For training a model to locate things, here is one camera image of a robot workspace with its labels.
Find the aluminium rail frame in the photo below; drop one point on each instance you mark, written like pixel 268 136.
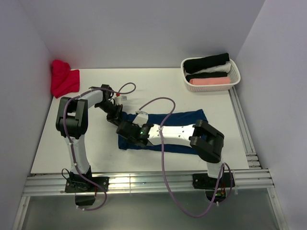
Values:
pixel 149 182

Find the top black rolled shirt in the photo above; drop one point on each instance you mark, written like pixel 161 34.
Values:
pixel 197 64

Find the blue Mickey Mouse t-shirt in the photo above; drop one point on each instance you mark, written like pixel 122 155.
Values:
pixel 176 119

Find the red t-shirt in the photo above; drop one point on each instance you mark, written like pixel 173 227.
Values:
pixel 63 79

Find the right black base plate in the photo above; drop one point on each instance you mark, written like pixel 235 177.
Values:
pixel 203 181

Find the lower black rolled shirt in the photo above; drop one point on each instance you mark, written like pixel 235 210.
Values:
pixel 205 75

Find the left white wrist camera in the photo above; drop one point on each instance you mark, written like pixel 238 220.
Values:
pixel 120 98

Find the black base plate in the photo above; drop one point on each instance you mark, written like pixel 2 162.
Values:
pixel 203 181
pixel 100 183

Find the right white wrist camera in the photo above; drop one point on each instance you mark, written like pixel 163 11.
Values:
pixel 141 118

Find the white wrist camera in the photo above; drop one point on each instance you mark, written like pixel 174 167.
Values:
pixel 120 98
pixel 141 118

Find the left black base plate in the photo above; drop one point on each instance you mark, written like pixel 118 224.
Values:
pixel 100 183

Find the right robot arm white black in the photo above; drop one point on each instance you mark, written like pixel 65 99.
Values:
pixel 203 138

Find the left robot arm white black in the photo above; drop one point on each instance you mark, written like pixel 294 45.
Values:
pixel 72 123

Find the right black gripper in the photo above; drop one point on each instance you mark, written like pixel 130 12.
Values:
pixel 128 139

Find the white rolled shirt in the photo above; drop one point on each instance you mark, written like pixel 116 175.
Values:
pixel 221 68

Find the white plastic basket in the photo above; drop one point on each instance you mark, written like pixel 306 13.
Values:
pixel 234 75

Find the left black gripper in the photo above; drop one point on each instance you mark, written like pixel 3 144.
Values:
pixel 115 118

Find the pink rolled shirt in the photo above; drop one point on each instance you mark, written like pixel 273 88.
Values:
pixel 211 81

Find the black rolled shirt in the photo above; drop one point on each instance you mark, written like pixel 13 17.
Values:
pixel 197 64
pixel 205 75

